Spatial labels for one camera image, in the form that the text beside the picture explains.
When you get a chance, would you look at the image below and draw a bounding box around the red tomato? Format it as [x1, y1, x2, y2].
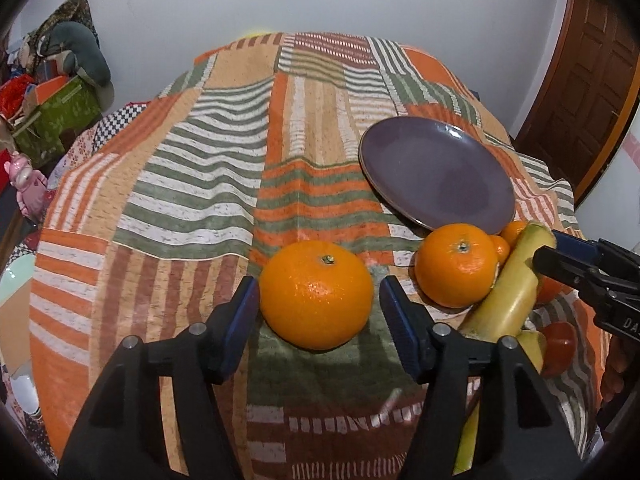
[540, 322, 577, 378]

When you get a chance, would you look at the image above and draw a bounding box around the short yellow cane piece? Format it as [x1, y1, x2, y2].
[454, 330, 547, 476]

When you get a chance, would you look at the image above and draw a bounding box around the large orange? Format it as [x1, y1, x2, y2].
[413, 223, 499, 310]
[258, 240, 374, 352]

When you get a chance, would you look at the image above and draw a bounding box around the small orange behind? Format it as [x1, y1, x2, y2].
[500, 220, 528, 248]

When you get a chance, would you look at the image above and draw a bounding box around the small orange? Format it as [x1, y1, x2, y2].
[500, 220, 528, 248]
[489, 235, 511, 266]

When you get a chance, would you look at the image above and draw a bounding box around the brown wooden door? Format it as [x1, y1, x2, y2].
[515, 0, 639, 202]

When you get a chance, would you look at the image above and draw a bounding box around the purple ceramic plate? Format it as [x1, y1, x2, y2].
[358, 116, 515, 234]

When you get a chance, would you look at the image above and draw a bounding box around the striped patchwork bedspread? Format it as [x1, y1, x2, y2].
[29, 32, 579, 479]

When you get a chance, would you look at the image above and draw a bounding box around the pink toy figure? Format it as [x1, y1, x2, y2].
[4, 151, 54, 224]

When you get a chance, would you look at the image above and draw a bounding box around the green storage box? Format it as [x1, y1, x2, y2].
[12, 77, 102, 168]

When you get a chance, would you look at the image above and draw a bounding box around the grey plush toy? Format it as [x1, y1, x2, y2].
[37, 22, 111, 88]

